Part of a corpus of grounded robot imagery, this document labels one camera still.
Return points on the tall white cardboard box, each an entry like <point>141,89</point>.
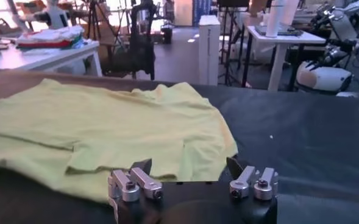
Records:
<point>209,51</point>

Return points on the dark tablet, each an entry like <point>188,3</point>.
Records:
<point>289,31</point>

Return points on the black office chair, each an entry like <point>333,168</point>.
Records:
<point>141,45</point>

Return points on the white bottle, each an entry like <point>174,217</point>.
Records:
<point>274,18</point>

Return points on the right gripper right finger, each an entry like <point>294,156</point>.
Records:
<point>243,179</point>

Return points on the yellow t-shirt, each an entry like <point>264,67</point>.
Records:
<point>106,128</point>

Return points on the folded clothes stack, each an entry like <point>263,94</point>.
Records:
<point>51,38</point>

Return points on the black tripod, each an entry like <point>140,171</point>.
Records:
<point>94,18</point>

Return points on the white table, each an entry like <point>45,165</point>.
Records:
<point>45,59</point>

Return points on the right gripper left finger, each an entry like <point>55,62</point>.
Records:
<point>127,185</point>

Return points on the white humanoid robot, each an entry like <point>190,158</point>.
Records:
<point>55,15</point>
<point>322,76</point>

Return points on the small white standing desk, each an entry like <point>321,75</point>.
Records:
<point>279,45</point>

